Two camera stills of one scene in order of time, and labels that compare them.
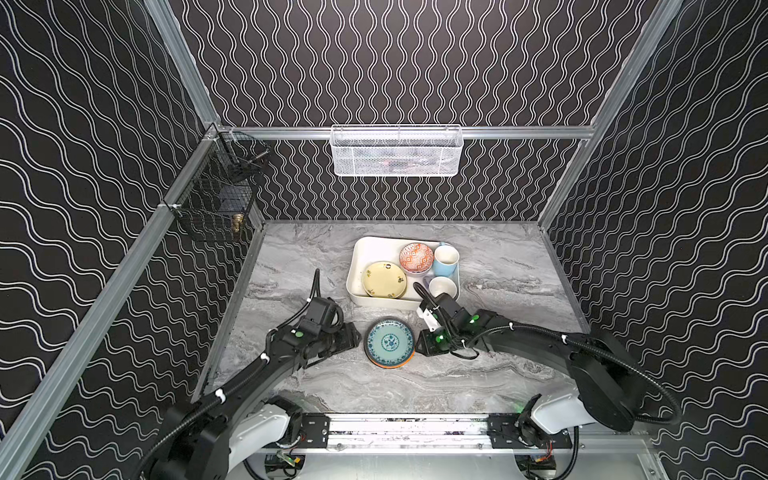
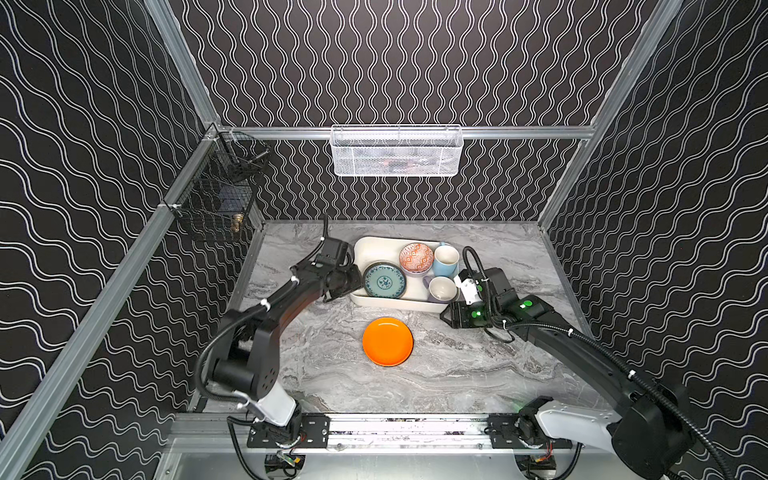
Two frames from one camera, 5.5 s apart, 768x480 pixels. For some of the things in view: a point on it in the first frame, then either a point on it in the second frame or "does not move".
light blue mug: x=446 y=260 does not move
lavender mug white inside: x=439 y=285 does not move
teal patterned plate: x=389 y=342 to x=384 y=280
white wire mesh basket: x=396 y=150 does not move
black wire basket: x=211 y=202 does not move
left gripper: x=347 y=336 to x=346 y=281
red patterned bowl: x=416 y=257 does not move
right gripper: x=428 y=342 to x=455 y=313
